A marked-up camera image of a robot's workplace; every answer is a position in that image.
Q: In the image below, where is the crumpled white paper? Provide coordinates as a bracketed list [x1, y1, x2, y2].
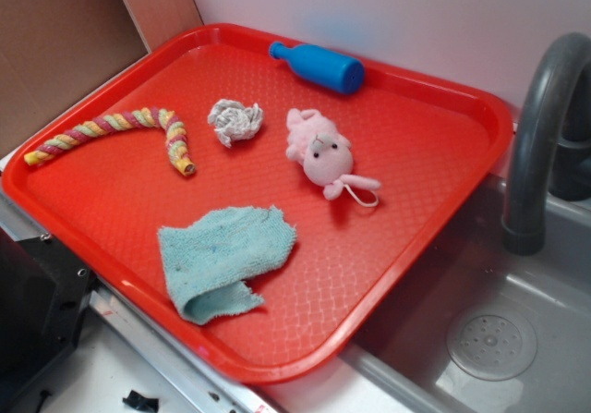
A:
[208, 99, 264, 148]

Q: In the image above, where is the red plastic tray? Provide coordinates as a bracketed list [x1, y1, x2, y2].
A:
[2, 24, 513, 385]

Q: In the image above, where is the pink plush toy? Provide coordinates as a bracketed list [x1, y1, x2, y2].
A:
[285, 108, 381, 208]

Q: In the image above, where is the light blue cloth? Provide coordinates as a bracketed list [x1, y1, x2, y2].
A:
[158, 206, 297, 326]

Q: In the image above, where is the blue plastic bottle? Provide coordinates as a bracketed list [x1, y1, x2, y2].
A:
[269, 42, 366, 94]

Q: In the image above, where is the grey plastic sink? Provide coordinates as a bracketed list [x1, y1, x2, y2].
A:
[343, 176, 590, 412]

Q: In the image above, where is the sink drain strainer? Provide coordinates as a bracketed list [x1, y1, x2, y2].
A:
[446, 304, 537, 382]

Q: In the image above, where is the grey faucet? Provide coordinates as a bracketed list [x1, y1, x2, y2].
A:
[501, 32, 590, 256]

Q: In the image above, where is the brown cardboard panel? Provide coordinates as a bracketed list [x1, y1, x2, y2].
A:
[1, 0, 202, 155]

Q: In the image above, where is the multicolour twisted rope toy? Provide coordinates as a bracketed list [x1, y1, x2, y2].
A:
[23, 107, 197, 176]

